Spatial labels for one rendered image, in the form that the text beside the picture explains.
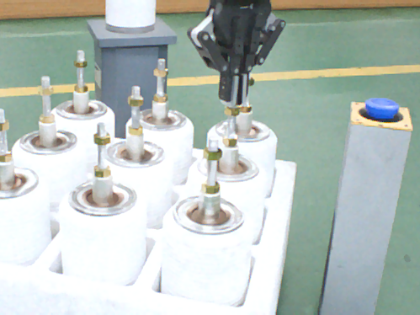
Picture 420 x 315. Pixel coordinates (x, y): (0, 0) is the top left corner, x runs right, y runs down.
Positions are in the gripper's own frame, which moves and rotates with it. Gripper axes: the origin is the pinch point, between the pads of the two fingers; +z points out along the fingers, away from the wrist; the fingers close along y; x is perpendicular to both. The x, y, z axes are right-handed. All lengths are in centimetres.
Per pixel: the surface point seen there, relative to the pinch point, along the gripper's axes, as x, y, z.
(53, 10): 177, 63, 33
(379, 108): -9.3, 15.0, 2.4
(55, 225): 11.0, -18.1, 18.1
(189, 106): 70, 49, 35
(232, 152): -1.1, -0.4, 7.6
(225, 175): -2.0, -2.0, 9.9
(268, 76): 78, 85, 35
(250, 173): -3.0, 1.0, 9.9
